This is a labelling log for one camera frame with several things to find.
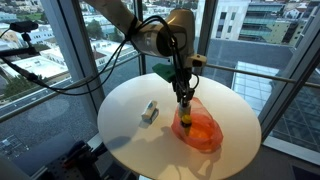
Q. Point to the yellow capped dark bottle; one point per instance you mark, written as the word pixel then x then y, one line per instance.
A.
pixel 186 125

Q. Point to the white and blue carton box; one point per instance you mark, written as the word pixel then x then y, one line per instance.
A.
pixel 150 111

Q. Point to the grey window mullion post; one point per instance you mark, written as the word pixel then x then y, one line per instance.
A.
pixel 208 26

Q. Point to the black external camera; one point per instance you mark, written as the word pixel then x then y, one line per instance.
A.
pixel 23 26

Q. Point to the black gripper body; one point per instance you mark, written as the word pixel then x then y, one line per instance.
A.
pixel 183 80

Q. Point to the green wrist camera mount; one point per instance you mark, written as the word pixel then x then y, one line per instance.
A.
pixel 164 71

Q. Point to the grey window handrail bar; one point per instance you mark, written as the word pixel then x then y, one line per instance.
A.
pixel 43 96
pixel 253 74

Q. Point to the orange plastic bag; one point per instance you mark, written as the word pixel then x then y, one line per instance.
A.
pixel 205 133

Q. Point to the round white table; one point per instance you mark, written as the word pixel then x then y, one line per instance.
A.
pixel 140 153

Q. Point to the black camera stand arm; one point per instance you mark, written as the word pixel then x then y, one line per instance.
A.
pixel 25 50

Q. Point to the beige wrist camera module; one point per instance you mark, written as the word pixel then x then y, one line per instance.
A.
pixel 197 60

